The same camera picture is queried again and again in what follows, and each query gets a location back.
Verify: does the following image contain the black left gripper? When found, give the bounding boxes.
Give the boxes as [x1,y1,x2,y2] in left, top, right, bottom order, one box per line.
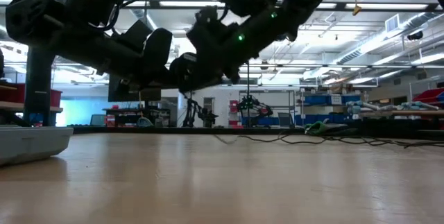
[51,26,174,92]

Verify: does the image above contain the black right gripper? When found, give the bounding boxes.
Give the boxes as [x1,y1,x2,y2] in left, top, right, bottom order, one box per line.
[189,22,250,79]

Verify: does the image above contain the thin dark cord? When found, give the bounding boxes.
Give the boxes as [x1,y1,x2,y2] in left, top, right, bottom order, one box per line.
[214,132,444,148]

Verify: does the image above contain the blue storage bin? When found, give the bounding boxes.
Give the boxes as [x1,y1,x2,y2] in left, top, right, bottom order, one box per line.
[341,94,361,105]
[304,94,330,106]

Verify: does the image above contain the black coated work glove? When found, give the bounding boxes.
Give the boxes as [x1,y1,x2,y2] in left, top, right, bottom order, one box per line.
[327,123,361,137]

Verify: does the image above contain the grey foam roll bundle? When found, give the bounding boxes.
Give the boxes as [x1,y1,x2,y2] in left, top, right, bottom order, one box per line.
[346,100,441,112]

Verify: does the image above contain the grey tool kit case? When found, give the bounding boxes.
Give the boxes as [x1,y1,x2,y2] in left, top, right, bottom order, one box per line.
[0,126,74,167]

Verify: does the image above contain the wooden workbench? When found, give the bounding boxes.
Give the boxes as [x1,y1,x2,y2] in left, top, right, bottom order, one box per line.
[360,109,444,118]

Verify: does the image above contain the black ceiling fixture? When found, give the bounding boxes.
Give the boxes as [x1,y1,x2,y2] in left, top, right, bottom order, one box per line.
[406,29,425,42]

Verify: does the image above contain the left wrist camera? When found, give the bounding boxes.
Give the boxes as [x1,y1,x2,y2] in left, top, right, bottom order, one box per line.
[116,18,153,57]

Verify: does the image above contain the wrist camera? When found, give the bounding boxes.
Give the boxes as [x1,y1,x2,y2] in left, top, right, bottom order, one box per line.
[116,18,153,57]
[194,4,226,31]

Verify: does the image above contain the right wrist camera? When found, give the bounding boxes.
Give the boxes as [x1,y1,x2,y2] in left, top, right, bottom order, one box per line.
[194,4,226,31]

